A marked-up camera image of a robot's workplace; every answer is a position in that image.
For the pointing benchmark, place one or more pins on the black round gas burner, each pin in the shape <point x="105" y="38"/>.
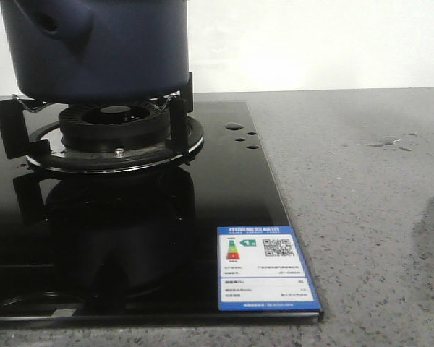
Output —
<point x="101" y="128"/>

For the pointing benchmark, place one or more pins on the black metal pot support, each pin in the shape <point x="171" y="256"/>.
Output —
<point x="44" y="149"/>

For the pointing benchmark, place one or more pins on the blue energy efficiency label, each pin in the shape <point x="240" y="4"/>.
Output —
<point x="261" y="268"/>

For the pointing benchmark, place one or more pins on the black glass gas stove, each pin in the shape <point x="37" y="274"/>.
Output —
<point x="137" y="249"/>

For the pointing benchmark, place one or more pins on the dark blue cooking pot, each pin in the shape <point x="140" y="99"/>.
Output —
<point x="97" y="51"/>

